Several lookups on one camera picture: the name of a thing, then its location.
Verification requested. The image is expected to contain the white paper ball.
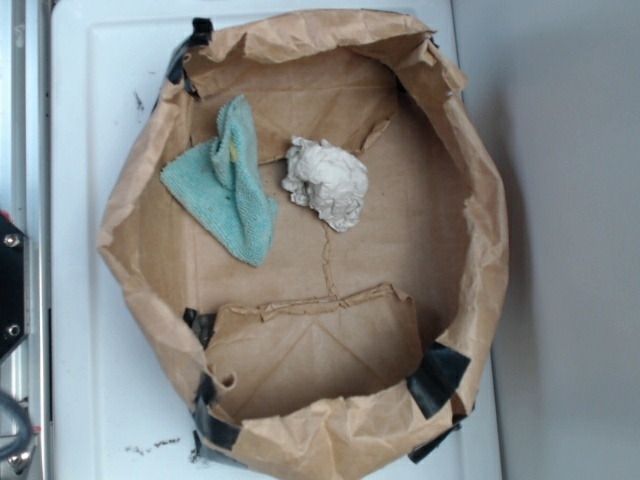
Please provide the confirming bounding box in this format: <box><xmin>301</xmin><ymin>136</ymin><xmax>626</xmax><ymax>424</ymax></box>
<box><xmin>281</xmin><ymin>136</ymin><xmax>369</xmax><ymax>233</ymax></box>

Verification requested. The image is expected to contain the light blue microfiber cloth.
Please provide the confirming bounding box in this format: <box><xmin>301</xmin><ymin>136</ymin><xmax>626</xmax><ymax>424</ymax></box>
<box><xmin>160</xmin><ymin>95</ymin><xmax>278</xmax><ymax>267</ymax></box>

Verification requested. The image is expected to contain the brown paper bag tray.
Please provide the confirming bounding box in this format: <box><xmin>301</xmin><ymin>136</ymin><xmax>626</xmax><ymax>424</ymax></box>
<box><xmin>98</xmin><ymin>10</ymin><xmax>508</xmax><ymax>479</ymax></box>

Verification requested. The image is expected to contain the white plastic tray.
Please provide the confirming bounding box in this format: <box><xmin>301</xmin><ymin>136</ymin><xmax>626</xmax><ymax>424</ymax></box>
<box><xmin>47</xmin><ymin>0</ymin><xmax>506</xmax><ymax>480</ymax></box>

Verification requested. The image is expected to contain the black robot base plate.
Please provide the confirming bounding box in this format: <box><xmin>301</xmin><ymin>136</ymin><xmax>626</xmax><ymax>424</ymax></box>
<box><xmin>0</xmin><ymin>210</ymin><xmax>28</xmax><ymax>362</ymax></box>

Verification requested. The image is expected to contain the grey cable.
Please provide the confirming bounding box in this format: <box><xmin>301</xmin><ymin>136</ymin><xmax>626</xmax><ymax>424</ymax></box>
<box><xmin>0</xmin><ymin>389</ymin><xmax>31</xmax><ymax>461</ymax></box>

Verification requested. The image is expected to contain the aluminium frame rail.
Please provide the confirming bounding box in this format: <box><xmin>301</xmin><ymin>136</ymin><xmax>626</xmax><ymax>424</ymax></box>
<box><xmin>1</xmin><ymin>1</ymin><xmax>53</xmax><ymax>479</ymax></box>

